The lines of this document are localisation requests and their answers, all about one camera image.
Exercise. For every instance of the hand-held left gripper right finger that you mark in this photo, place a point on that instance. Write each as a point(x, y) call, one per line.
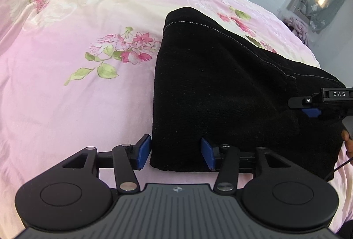
point(207, 152)

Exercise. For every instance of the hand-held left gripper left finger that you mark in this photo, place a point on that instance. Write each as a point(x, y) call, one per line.
point(143, 152)

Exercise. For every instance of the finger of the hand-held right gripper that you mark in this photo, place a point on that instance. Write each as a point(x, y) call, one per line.
point(310, 112)

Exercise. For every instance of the black pants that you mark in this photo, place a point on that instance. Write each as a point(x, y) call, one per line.
point(220, 90)

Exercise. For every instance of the person's right hand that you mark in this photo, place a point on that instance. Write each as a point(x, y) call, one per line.
point(348, 144)

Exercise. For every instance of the pile of purple clothes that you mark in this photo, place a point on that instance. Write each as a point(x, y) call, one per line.
point(299, 29)

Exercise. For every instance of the bed with pink floral sheet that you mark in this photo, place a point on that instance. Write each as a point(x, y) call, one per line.
point(69, 104)

